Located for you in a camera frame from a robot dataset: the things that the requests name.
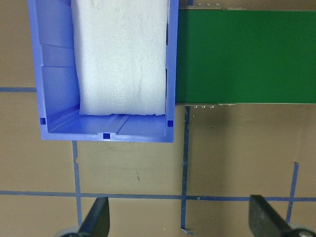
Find blue left storage bin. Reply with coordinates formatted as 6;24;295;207
28;0;179;143

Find white foam pad left bin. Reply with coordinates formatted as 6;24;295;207
71;0;169;116

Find green conveyor belt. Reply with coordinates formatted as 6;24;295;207
176;9;316;104

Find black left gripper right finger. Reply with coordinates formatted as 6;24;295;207
248;195;292;237

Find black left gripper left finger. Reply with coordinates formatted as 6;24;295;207
78;197;110;237

